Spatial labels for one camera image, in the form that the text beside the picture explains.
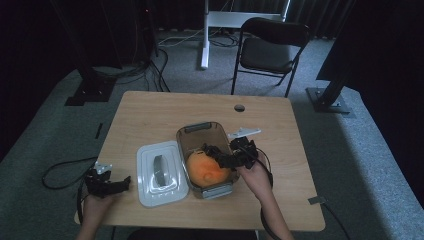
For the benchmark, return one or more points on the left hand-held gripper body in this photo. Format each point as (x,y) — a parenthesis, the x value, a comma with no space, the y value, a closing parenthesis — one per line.
(98,185)

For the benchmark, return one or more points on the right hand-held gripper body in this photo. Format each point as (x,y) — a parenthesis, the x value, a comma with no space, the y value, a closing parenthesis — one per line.
(245,153)

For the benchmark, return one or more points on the clear brown storage box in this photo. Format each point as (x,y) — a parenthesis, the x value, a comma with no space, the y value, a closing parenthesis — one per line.
(196,136)

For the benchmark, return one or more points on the orange plush toy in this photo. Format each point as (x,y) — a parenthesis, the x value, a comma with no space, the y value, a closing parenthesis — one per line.
(205,171)

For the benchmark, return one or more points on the person's left hand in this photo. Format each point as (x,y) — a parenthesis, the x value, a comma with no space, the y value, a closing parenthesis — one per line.
(96,208)

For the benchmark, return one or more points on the person's right hand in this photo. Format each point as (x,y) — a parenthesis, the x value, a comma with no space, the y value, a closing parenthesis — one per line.
(255,180)

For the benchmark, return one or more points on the small black floor strip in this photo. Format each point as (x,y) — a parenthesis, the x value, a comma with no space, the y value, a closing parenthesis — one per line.
(98,130)

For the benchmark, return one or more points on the person's dark clothing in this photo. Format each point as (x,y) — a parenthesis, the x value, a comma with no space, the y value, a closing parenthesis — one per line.
(190,234)

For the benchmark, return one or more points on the grey tape strip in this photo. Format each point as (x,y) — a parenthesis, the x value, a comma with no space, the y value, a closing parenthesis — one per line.
(317,200)

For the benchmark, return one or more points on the black stand with square base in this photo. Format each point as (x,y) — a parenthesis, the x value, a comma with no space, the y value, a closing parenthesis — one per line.
(91,90)

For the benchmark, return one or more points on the black stand with bolted base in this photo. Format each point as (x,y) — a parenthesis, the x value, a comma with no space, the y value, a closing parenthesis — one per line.
(328,100)

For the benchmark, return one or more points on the black folding chair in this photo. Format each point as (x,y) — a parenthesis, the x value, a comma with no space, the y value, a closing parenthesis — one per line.
(266,56)

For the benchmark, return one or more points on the dark equipment tower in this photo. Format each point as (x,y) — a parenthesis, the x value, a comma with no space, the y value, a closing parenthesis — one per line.
(145,30)

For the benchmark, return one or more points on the white metal desk frame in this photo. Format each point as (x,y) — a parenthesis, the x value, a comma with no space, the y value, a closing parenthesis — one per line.
(213,20)

